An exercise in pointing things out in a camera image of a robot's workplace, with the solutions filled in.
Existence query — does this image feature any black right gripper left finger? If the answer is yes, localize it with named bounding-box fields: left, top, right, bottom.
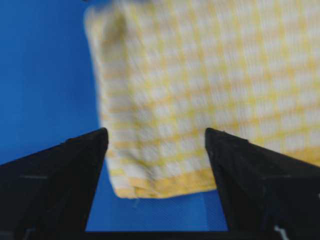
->
left=0, top=128, right=109, bottom=240

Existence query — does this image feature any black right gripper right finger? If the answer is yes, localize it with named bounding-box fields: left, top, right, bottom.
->
left=205, top=128, right=320, bottom=240

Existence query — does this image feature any blue table cloth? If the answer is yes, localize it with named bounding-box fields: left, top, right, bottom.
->
left=0, top=0, right=227, bottom=232

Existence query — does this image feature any yellow white striped towel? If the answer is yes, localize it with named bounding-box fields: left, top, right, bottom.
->
left=84, top=0, right=320, bottom=199

